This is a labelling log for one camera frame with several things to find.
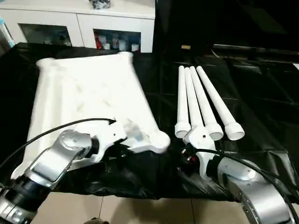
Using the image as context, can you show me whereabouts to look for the white plastic table leg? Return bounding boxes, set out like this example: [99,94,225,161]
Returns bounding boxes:
[184,67,204,131]
[196,65,246,141]
[189,66,224,141]
[174,65,192,138]

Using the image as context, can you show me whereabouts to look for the white plastic table top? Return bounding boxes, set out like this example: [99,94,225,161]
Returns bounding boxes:
[10,51,171,180]

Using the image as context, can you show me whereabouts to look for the black plastic mat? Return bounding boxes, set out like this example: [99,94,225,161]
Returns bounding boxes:
[0,42,299,201]

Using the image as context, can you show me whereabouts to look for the red box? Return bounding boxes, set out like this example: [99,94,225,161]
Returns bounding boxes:
[94,34,103,49]

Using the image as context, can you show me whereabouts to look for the black horizontal bar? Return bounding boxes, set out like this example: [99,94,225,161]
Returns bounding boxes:
[212,43,299,56]

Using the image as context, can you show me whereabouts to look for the white glass-door cabinet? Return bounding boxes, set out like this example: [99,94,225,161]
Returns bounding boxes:
[0,0,156,53]

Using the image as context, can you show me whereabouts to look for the dark furniture with brass label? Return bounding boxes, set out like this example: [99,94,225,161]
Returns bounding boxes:
[153,0,299,53]

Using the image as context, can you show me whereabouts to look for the dark patterned bundle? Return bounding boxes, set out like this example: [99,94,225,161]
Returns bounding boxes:
[88,0,113,10]

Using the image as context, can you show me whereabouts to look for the blue white plastic pack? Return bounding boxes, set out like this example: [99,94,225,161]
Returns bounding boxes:
[0,16,16,49]

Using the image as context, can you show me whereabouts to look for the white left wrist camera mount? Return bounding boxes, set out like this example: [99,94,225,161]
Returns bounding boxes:
[74,118,128,164]

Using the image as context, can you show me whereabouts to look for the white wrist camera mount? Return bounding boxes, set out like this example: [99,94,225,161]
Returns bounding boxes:
[182,127,217,182]
[74,118,128,164]

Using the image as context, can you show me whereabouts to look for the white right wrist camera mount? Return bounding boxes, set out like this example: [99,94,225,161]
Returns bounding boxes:
[182,127,217,182]

